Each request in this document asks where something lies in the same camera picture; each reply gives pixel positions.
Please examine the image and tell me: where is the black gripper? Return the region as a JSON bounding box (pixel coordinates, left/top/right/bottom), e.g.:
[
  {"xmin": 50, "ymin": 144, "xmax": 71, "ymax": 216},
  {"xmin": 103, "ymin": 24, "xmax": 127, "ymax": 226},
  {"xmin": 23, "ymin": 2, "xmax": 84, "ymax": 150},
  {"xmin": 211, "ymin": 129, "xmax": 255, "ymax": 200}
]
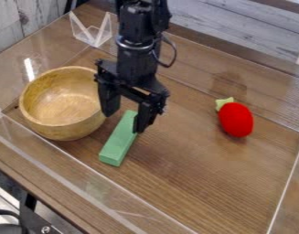
[{"xmin": 95, "ymin": 37, "xmax": 170, "ymax": 133}]

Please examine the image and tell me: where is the green rectangular block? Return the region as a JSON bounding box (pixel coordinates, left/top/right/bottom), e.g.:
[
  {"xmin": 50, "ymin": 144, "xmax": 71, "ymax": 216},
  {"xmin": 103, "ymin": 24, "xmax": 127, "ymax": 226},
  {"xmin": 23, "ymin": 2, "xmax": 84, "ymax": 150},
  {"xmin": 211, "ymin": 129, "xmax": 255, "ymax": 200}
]
[{"xmin": 99, "ymin": 111, "xmax": 137, "ymax": 166}]

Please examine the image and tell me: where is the brown wooden bowl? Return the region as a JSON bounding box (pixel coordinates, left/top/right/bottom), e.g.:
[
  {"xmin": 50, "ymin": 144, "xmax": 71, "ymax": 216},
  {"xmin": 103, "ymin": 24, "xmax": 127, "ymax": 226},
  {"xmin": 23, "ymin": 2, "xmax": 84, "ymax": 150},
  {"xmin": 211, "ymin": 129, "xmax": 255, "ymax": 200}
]
[{"xmin": 20, "ymin": 66, "xmax": 106, "ymax": 141}]

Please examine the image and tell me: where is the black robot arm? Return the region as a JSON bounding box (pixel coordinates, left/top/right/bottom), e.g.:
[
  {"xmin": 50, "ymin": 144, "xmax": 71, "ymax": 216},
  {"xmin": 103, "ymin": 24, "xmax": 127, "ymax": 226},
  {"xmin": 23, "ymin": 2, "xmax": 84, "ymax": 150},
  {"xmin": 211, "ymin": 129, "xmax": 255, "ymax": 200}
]
[{"xmin": 95, "ymin": 0, "xmax": 171, "ymax": 133}]

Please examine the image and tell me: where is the red plush strawberry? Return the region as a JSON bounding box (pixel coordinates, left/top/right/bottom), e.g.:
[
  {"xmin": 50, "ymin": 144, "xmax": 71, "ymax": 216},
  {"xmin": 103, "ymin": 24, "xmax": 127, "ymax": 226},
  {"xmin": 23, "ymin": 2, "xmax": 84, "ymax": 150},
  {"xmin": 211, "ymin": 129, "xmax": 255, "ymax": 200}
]
[{"xmin": 215, "ymin": 97, "xmax": 254, "ymax": 138}]

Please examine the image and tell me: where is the clear acrylic corner bracket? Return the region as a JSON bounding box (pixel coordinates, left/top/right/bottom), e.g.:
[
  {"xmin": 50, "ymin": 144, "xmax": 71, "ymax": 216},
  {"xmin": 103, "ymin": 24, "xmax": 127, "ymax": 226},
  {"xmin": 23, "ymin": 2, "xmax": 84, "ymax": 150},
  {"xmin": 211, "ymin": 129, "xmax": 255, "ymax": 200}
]
[{"xmin": 68, "ymin": 12, "xmax": 113, "ymax": 48}]

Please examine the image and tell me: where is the clear acrylic tray wall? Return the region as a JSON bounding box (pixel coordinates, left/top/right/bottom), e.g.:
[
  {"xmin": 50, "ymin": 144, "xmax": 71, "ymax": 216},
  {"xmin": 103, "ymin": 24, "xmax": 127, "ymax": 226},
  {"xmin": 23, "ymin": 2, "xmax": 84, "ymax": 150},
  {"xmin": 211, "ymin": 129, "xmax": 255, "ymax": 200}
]
[{"xmin": 0, "ymin": 109, "xmax": 197, "ymax": 234}]

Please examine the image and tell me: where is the black metal table frame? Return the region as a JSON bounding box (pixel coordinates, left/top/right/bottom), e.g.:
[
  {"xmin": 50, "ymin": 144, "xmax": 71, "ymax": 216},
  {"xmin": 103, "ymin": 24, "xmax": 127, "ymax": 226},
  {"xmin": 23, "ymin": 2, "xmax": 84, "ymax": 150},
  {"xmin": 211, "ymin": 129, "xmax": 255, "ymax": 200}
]
[{"xmin": 20, "ymin": 193, "xmax": 63, "ymax": 234}]

